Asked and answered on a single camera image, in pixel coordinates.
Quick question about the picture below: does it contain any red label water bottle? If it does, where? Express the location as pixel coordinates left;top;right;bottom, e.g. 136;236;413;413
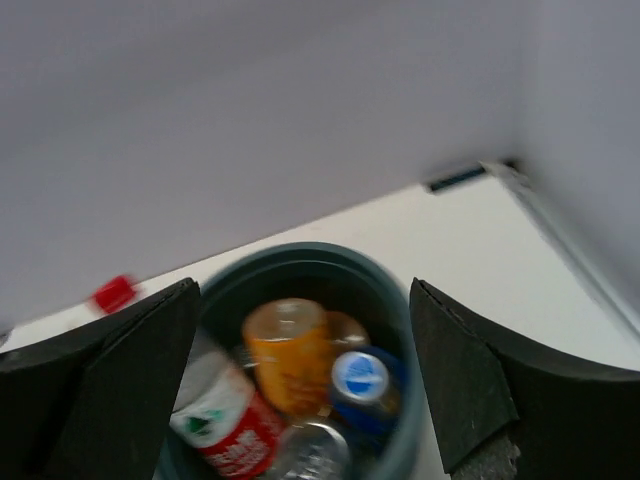
154;329;284;479

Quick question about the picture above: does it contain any tall blue label water bottle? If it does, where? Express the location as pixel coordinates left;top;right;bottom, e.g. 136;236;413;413
329;346;407;437

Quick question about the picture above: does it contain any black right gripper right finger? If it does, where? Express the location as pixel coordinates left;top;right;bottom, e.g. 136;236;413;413
410;279;639;479

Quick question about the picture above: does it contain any dark green plastic bin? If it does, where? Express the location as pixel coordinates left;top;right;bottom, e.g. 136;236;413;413
157;242;431;480

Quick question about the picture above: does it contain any orange juice bottle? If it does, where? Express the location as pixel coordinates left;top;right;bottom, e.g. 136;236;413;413
327;311;370;355
242;298;335;417

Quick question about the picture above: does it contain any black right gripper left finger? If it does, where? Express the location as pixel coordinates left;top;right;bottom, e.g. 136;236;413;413
1;278;200;479

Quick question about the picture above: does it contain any aluminium table side rail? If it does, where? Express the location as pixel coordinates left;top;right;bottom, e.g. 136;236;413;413
481;159;639;339

